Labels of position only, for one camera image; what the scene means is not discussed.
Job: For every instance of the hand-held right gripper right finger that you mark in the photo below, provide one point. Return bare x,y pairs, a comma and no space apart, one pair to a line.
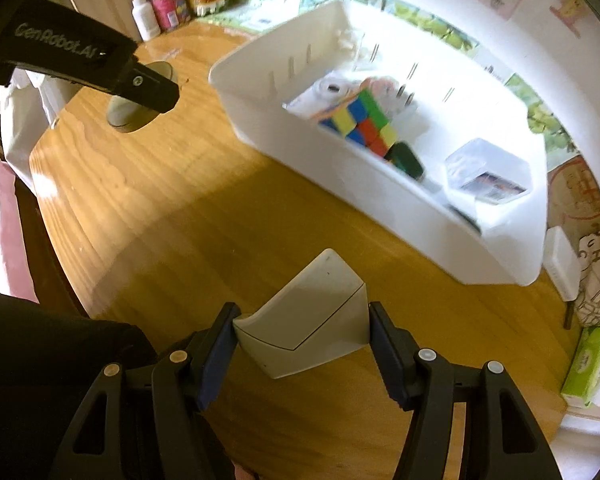
385,355

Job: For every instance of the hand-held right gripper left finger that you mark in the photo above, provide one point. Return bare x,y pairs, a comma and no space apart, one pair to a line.
220,355

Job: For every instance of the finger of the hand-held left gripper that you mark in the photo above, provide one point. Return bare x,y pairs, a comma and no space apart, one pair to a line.
145,85

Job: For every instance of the round gold compact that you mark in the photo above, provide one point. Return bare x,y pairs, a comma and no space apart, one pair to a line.
125,116

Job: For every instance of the white flip-lid case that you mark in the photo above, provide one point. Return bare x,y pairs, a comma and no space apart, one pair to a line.
305,320

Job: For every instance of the white plastic bin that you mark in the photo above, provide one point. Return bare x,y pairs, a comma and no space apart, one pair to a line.
480,250

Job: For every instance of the small white camera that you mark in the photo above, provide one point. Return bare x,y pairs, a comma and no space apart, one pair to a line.
325,92

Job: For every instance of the small green box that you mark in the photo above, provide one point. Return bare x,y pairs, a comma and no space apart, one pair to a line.
405,160

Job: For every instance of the clear plastic card box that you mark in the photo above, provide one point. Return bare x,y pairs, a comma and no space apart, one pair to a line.
485,170

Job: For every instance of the colourful puzzle cube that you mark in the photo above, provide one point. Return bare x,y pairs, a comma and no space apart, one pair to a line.
365,120

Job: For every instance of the pink plush pouch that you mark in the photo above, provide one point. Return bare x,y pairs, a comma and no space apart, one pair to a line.
385,92

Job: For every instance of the white spray bottle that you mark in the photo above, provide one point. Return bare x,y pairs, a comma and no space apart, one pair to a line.
146,20

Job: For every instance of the pink can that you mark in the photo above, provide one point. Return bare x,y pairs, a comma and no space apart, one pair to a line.
165,10

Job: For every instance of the white lace cloth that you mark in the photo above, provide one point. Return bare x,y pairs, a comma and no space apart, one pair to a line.
25,120

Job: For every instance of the person's black clothing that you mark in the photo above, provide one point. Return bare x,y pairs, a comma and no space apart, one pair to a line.
40,350

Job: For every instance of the pink cloth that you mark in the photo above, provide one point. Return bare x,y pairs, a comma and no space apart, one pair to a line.
5,230

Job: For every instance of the white flat lid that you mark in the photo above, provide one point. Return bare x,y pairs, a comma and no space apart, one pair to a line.
562,265

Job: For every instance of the green tissue pack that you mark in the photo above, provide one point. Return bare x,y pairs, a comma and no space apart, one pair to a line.
585,365

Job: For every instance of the brown cardboard sheet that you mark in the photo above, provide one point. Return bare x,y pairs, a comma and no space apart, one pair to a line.
575,195

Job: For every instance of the yellow pony sticker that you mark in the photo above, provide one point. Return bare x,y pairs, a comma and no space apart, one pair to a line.
570,10

